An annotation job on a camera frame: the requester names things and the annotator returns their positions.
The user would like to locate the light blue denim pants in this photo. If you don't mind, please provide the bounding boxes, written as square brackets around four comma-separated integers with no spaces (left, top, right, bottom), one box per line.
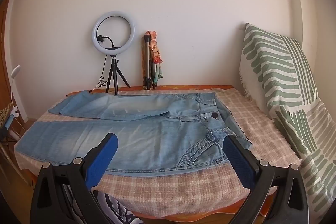
[14,92,253,178]

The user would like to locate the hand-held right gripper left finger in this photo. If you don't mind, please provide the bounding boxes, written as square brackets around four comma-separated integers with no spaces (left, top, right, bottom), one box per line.
[30,133,118,224]

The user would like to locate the thin black ring light cable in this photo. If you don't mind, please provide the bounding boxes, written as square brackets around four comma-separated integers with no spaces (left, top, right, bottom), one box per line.
[89,55,108,94]

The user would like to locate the leopard print cloth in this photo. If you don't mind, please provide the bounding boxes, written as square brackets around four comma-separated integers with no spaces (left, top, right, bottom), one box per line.
[0,103,13,125]

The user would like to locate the orange woven cloth strip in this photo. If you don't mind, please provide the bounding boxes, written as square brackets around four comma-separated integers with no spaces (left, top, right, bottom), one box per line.
[142,55,148,88]

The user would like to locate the green striped white pillow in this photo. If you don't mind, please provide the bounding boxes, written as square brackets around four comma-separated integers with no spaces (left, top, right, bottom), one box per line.
[239,22,319,119]

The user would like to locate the folded silver tripod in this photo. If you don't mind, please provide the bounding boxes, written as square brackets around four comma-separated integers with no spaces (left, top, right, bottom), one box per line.
[142,35,157,90]

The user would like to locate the folded tripod with orange cloth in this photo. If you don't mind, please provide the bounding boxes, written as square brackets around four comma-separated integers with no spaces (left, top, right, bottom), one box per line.
[143,29,164,84]

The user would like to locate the white clamp desk lamp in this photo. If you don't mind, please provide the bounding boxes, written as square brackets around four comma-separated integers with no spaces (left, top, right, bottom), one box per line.
[10,65,21,117]

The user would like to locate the pink checked blanket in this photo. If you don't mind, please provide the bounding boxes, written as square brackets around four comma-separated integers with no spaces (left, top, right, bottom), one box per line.
[13,88,302,216]

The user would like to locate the white ring light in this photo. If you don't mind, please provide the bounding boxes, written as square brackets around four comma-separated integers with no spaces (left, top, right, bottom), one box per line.
[92,11,137,52]

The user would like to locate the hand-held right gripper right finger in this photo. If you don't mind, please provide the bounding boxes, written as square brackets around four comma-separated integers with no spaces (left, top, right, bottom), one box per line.
[222,135,308,224]

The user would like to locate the black white patterned trousers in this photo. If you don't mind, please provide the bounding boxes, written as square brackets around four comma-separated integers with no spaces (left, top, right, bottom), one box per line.
[63,185,142,224]

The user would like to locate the small black tripod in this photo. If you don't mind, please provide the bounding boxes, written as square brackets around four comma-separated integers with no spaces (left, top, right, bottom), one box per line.
[106,55,131,96]

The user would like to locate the green striped white throw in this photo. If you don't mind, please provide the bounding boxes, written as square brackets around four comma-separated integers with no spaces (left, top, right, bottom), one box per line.
[272,98,336,214]

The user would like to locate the wooden door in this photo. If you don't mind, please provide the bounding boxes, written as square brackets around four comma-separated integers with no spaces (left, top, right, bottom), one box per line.
[0,0,27,122]

